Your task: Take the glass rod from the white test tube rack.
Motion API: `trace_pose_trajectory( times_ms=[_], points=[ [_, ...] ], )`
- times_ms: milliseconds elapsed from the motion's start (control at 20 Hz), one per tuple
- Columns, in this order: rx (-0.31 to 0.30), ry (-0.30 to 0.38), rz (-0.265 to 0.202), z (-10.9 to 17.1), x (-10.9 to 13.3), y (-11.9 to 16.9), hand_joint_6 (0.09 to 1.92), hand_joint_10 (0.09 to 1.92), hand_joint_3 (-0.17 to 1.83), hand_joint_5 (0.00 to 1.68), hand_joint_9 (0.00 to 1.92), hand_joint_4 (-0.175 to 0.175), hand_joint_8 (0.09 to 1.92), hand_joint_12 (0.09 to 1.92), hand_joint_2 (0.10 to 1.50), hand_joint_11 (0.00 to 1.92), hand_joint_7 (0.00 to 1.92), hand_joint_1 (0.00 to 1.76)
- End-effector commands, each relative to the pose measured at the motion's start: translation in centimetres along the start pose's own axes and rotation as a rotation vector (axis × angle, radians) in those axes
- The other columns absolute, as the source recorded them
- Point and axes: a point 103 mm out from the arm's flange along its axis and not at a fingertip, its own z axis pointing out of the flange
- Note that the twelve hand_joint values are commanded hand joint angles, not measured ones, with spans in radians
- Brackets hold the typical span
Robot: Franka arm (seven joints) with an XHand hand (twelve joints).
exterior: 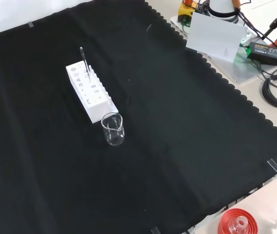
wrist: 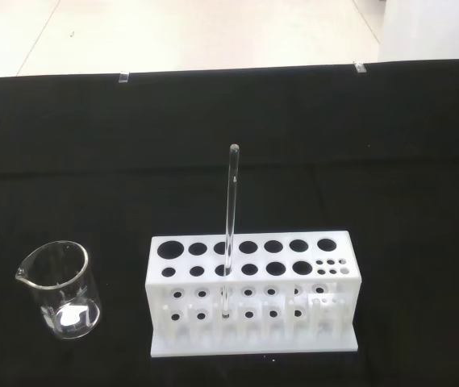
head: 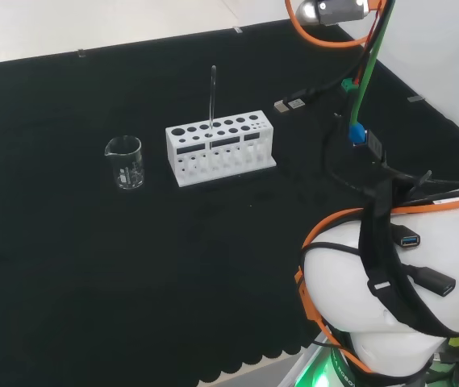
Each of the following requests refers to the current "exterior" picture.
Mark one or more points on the black power adapter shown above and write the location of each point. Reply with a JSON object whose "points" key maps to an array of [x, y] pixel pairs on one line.
{"points": [[264, 52]]}

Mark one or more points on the black bench cloth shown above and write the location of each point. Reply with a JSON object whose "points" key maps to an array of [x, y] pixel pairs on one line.
{"points": [[177, 122]]}

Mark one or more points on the yellow stop button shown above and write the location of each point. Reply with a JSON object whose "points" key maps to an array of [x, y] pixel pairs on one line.
{"points": [[185, 11]]}

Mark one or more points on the small clear glass beaker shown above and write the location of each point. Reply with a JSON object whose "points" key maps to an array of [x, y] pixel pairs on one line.
{"points": [[104, 131]]}

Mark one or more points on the clear cloth clip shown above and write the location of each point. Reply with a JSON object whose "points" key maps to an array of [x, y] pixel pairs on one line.
{"points": [[274, 167], [31, 24], [154, 230]]}

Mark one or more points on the pale white board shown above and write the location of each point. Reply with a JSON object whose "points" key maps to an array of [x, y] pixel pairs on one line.
{"points": [[213, 36]]}

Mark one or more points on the clear glass rod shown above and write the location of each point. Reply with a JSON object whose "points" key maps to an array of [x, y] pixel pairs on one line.
{"points": [[83, 57]]}

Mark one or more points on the red ribbed round stand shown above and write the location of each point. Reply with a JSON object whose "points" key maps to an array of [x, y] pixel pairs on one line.
{"points": [[226, 219]]}

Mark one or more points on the white test tube rack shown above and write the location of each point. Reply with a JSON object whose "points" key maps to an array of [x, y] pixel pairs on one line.
{"points": [[94, 104]]}

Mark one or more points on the clear round-bottom flask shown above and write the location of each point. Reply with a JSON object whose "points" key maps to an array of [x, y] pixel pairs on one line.
{"points": [[240, 221]]}

